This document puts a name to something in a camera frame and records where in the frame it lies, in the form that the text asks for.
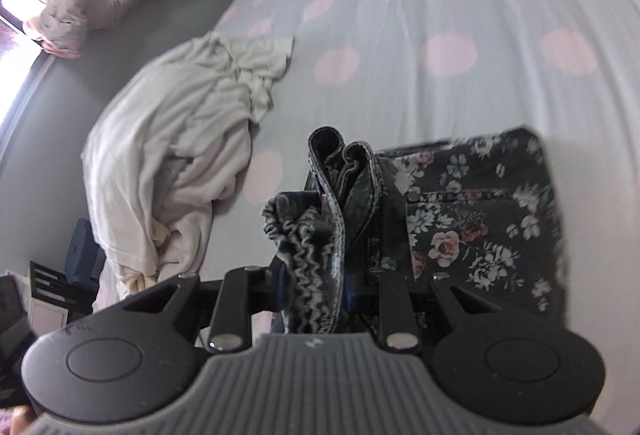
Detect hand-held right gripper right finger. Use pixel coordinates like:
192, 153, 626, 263
346, 270, 507, 353

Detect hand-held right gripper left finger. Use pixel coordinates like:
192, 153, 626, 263
120, 260, 290, 357

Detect dark floral pants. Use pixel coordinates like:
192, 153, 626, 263
262, 125, 572, 337

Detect blue chair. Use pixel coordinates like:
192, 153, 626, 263
64, 217, 107, 297

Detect white garment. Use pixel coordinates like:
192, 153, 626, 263
81, 32, 297, 302

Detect grey bed sheet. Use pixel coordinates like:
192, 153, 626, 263
0, 0, 283, 276

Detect polka-dot blanket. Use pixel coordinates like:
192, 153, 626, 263
200, 0, 640, 331

